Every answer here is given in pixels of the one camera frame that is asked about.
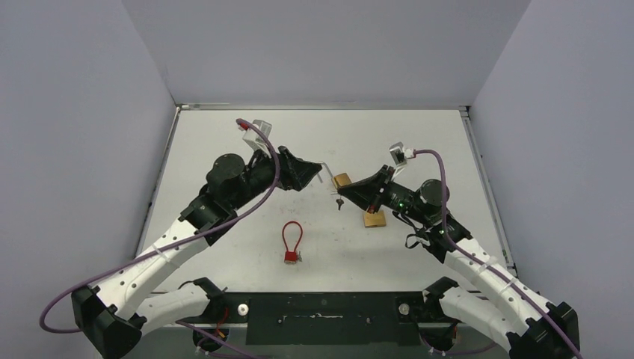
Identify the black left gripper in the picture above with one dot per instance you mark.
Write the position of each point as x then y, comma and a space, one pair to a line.
294, 173

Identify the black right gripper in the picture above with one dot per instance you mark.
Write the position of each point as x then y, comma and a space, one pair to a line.
383, 184

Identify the brass padlock with key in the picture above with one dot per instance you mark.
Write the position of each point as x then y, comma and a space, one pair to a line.
373, 220

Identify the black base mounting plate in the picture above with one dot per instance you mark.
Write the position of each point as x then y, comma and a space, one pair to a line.
330, 318

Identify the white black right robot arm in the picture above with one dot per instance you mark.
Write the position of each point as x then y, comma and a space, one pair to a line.
516, 318

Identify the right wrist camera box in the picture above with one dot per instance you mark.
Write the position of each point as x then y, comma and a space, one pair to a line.
401, 155

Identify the brass padlock long shackle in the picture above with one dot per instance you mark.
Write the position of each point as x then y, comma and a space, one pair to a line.
338, 180

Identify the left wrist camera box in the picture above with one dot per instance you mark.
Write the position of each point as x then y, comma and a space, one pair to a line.
256, 134

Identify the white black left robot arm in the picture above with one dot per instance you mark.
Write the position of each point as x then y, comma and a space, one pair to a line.
118, 310

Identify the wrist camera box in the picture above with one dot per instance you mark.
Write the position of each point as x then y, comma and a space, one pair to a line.
256, 134
401, 155

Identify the aluminium table edge rail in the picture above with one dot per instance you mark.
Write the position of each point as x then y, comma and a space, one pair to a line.
464, 111

